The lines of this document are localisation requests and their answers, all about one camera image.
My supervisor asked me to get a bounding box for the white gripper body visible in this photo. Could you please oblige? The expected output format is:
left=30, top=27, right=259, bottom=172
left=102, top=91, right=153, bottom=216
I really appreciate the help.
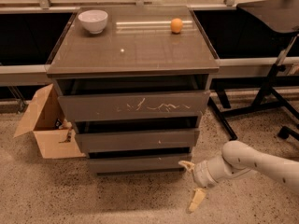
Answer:
left=192, top=161, right=217, bottom=189

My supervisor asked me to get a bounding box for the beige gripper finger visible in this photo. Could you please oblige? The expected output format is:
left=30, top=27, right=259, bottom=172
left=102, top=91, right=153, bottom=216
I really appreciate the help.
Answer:
left=178, top=161, right=195, bottom=173
left=187, top=188, right=206, bottom=213

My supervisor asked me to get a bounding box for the grey bottom drawer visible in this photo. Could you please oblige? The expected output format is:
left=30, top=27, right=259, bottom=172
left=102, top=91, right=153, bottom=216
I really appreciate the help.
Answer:
left=88, top=147, right=192, bottom=174

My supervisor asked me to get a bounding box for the grey drawer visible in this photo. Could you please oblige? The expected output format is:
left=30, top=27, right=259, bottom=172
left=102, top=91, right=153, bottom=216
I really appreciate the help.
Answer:
left=88, top=147, right=192, bottom=174
left=58, top=75, right=209, bottom=122
left=76, top=116, right=199, bottom=153

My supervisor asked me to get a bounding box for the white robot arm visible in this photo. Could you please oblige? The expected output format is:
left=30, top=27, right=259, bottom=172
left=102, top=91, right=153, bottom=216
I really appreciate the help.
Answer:
left=178, top=140, right=299, bottom=213

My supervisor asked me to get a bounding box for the grey middle drawer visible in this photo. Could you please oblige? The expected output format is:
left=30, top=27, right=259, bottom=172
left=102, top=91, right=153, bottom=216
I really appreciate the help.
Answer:
left=76, top=116, right=199, bottom=153

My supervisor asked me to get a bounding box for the grey drawer cabinet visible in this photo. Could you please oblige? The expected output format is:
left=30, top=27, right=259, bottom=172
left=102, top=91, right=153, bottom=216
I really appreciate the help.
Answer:
left=46, top=5, right=221, bottom=176

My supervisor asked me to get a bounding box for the grey top drawer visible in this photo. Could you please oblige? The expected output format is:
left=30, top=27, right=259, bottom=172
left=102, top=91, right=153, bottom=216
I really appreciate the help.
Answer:
left=58, top=75, right=209, bottom=122

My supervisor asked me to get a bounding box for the open cardboard box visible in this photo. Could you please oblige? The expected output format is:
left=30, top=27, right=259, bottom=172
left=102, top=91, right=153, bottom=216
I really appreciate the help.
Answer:
left=14, top=85, right=84, bottom=159

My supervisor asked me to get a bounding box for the black office chair base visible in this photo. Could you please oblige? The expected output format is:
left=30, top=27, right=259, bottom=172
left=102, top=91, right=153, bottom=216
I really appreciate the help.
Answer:
left=278, top=126, right=299, bottom=140

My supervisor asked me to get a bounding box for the metal window railing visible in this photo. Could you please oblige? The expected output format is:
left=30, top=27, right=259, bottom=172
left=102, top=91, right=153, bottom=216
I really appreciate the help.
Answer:
left=0, top=0, right=299, bottom=87

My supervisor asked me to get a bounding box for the orange fruit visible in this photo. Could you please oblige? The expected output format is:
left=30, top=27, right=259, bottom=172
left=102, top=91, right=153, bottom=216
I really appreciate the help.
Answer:
left=170, top=18, right=183, bottom=34

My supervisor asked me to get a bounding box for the white ceramic bowl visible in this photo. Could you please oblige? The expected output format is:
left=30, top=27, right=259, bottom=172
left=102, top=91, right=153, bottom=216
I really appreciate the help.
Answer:
left=78, top=10, right=108, bottom=34

